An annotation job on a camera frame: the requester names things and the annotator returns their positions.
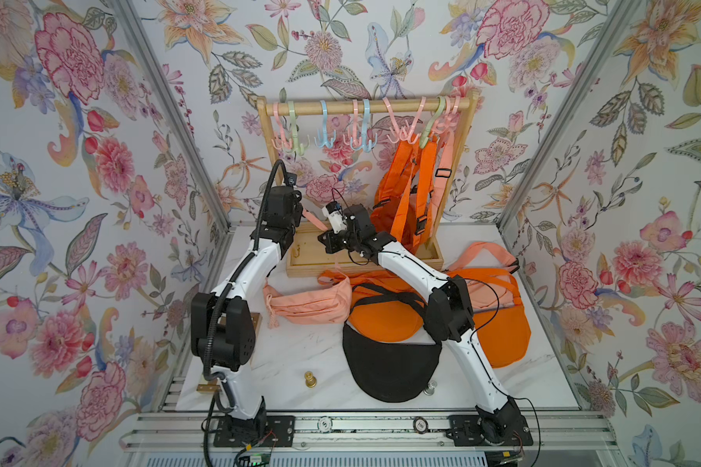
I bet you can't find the pink sling bag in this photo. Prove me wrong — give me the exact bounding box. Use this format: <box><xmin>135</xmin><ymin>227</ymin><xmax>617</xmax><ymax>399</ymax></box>
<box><xmin>444</xmin><ymin>241</ymin><xmax>523</xmax><ymax>313</ymax></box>
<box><xmin>261</xmin><ymin>209</ymin><xmax>352</xmax><ymax>329</ymax></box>

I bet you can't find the orange sling bag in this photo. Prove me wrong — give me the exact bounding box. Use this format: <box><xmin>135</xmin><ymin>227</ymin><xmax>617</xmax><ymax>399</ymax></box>
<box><xmin>448</xmin><ymin>268</ymin><xmax>532</xmax><ymax>368</ymax></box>
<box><xmin>371</xmin><ymin>141</ymin><xmax>436</xmax><ymax>254</ymax></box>
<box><xmin>317</xmin><ymin>270</ymin><xmax>426</xmax><ymax>342</ymax></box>

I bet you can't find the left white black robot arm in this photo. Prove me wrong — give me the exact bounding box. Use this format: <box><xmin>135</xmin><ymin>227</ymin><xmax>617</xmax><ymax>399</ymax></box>
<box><xmin>190</xmin><ymin>161</ymin><xmax>303</xmax><ymax>446</ymax></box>

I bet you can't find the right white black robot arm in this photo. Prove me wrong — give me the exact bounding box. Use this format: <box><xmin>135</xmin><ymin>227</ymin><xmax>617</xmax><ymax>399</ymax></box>
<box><xmin>318</xmin><ymin>202</ymin><xmax>541</xmax><ymax>447</ymax></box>

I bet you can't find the green hook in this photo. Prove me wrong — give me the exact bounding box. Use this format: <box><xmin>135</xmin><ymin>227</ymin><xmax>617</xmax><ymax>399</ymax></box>
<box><xmin>287</xmin><ymin>101</ymin><xmax>308</xmax><ymax>157</ymax></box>
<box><xmin>420</xmin><ymin>95</ymin><xmax>447</xmax><ymax>149</ymax></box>

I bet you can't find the pink hook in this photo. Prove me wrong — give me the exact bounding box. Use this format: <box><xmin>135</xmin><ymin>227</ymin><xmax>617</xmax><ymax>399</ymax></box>
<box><xmin>273</xmin><ymin>102</ymin><xmax>292</xmax><ymax>152</ymax></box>
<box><xmin>344</xmin><ymin>99</ymin><xmax>366</xmax><ymax>151</ymax></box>

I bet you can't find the blue hook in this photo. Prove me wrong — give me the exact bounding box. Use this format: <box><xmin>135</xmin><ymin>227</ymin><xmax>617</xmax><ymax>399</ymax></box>
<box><xmin>315</xmin><ymin>100</ymin><xmax>337</xmax><ymax>148</ymax></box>
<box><xmin>360</xmin><ymin>99</ymin><xmax>377</xmax><ymax>153</ymax></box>

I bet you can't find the far right pink bag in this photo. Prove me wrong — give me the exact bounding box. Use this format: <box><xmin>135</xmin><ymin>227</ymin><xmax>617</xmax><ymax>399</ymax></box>
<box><xmin>430</xmin><ymin>124</ymin><xmax>456</xmax><ymax>220</ymax></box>

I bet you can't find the wooden clothes rack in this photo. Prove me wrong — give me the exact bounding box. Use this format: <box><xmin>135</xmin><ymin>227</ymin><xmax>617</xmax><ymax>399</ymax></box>
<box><xmin>256</xmin><ymin>89</ymin><xmax>481</xmax><ymax>270</ymax></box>

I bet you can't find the gold chess piece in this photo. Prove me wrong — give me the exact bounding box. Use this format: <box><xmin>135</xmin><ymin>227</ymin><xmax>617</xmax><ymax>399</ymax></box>
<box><xmin>304</xmin><ymin>371</ymin><xmax>317</xmax><ymax>388</ymax></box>

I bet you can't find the silver chess piece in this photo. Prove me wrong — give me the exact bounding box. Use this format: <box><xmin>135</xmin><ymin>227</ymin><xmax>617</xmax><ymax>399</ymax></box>
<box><xmin>424</xmin><ymin>379</ymin><xmax>437</xmax><ymax>396</ymax></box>

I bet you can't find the wooden chessboard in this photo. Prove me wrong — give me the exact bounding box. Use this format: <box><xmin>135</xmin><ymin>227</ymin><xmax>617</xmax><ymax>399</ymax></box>
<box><xmin>191</xmin><ymin>313</ymin><xmax>262</xmax><ymax>393</ymax></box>

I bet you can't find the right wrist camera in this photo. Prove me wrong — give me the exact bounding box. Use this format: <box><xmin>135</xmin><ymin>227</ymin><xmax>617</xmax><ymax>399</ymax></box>
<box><xmin>322</xmin><ymin>200</ymin><xmax>348</xmax><ymax>234</ymax></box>

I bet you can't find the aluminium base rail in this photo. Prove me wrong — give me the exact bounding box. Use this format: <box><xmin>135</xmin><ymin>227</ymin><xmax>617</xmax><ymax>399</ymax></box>
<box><xmin>120</xmin><ymin>411</ymin><xmax>617</xmax><ymax>453</ymax></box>

